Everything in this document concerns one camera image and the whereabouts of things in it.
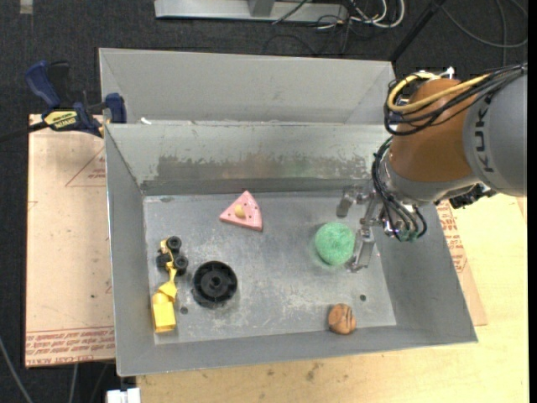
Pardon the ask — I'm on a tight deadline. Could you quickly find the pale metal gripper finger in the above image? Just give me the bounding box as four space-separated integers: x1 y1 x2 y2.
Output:
347 228 376 274
336 186 368 219

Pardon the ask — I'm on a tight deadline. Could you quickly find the green fuzzy ball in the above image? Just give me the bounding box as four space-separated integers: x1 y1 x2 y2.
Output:
314 221 357 266

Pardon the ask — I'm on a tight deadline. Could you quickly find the brown wooden ball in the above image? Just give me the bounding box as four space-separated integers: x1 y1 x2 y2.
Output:
326 302 357 335

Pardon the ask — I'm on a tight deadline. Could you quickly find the grey metal bin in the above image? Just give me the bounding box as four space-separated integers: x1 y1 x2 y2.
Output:
98 47 479 378

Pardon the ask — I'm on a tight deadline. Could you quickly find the pink triangular toy wedge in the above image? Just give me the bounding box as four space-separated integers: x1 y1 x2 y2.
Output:
218 189 264 233

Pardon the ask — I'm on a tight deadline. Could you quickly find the black round plastic disc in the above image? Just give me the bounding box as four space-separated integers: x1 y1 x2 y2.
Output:
191 260 239 309

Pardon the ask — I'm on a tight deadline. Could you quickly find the yellow toy digger truck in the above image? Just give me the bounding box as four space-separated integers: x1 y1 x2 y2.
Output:
150 235 190 334

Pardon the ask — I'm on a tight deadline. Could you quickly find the brown cardboard board, red print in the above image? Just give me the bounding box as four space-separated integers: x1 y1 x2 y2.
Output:
24 113 489 369

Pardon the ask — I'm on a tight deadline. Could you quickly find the black cylinder on white bracket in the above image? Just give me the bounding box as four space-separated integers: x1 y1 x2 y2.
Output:
435 182 493 211

